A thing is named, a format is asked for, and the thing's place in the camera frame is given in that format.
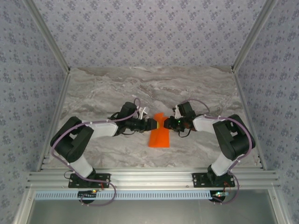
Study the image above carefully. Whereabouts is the orange paper sheet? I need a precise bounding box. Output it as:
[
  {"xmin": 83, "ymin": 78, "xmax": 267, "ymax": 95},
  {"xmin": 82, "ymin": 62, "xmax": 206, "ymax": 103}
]
[{"xmin": 148, "ymin": 112, "xmax": 171, "ymax": 149}]

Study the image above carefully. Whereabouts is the grey metal sheet panel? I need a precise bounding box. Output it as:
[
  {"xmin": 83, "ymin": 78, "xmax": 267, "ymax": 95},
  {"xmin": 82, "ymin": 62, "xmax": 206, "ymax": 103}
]
[{"xmin": 28, "ymin": 189, "xmax": 278, "ymax": 224}]

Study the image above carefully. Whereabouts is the aluminium cross beam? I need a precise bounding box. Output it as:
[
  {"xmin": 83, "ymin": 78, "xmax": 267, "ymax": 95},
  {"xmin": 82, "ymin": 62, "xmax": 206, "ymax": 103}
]
[{"xmin": 25, "ymin": 169, "xmax": 281, "ymax": 189}]

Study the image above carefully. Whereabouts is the black controller board with LED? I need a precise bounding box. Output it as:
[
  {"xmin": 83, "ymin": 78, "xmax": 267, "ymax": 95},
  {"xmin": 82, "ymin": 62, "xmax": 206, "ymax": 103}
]
[
  {"xmin": 211, "ymin": 190, "xmax": 229, "ymax": 202},
  {"xmin": 78, "ymin": 189, "xmax": 98, "ymax": 201}
]

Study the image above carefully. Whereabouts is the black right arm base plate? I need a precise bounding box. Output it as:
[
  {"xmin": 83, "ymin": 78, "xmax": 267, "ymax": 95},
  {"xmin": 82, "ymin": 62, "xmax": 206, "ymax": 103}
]
[{"xmin": 192, "ymin": 172, "xmax": 235, "ymax": 189}]

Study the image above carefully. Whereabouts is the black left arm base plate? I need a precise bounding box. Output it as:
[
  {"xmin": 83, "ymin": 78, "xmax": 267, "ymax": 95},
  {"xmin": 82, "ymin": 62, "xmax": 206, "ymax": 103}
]
[{"xmin": 68, "ymin": 173, "xmax": 111, "ymax": 189}]

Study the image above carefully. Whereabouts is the aluminium table side rail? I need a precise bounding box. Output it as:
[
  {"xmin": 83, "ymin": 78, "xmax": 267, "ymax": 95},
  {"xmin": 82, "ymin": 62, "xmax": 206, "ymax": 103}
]
[
  {"xmin": 36, "ymin": 70, "xmax": 72, "ymax": 172},
  {"xmin": 232, "ymin": 67, "xmax": 267, "ymax": 171}
]

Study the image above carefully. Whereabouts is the slotted grey cable duct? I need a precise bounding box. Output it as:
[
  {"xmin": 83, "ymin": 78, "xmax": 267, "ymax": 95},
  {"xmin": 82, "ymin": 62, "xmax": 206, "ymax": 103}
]
[{"xmin": 34, "ymin": 190, "xmax": 214, "ymax": 201}]

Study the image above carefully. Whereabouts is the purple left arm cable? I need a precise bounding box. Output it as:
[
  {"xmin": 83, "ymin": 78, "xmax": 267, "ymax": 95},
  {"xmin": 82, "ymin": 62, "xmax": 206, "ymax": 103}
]
[{"xmin": 50, "ymin": 97, "xmax": 142, "ymax": 208}]

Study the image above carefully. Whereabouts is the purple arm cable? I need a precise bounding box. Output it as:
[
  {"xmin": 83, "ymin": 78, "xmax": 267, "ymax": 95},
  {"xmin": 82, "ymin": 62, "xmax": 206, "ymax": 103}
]
[
  {"xmin": 181, "ymin": 99, "xmax": 257, "ymax": 205},
  {"xmin": 50, "ymin": 97, "xmax": 142, "ymax": 208}
]

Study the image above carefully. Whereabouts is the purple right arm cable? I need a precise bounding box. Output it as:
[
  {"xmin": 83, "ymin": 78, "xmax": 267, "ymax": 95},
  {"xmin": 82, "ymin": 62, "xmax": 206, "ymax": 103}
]
[{"xmin": 181, "ymin": 99, "xmax": 257, "ymax": 205}]

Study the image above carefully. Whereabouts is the aluminium frame post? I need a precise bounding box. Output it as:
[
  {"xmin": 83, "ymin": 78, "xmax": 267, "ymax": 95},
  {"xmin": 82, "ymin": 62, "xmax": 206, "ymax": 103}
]
[
  {"xmin": 23, "ymin": 0, "xmax": 71, "ymax": 73},
  {"xmin": 231, "ymin": 0, "xmax": 278, "ymax": 72}
]

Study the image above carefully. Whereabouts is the aluminium frame leg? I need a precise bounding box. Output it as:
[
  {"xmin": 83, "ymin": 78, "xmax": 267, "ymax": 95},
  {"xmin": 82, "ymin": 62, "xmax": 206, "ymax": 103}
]
[
  {"xmin": 268, "ymin": 188, "xmax": 289, "ymax": 224},
  {"xmin": 14, "ymin": 188, "xmax": 36, "ymax": 224}
]

